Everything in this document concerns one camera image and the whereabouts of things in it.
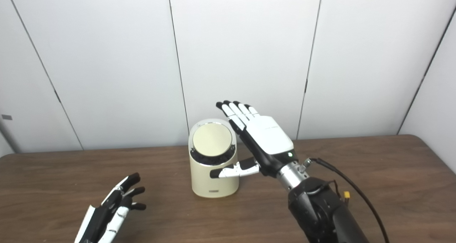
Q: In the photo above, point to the round cream bin lid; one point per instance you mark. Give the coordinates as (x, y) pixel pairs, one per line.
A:
(212, 139)

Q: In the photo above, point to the black bin liner bag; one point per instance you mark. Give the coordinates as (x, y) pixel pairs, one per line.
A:
(210, 160)

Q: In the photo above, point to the cream-colored bin body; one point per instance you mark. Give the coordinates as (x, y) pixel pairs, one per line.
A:
(201, 182)

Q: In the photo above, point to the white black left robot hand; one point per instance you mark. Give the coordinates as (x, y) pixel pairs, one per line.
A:
(98, 221)

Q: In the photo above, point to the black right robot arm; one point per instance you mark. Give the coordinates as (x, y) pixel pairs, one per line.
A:
(320, 214)

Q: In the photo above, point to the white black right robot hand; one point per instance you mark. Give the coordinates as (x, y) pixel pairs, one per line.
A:
(270, 136)

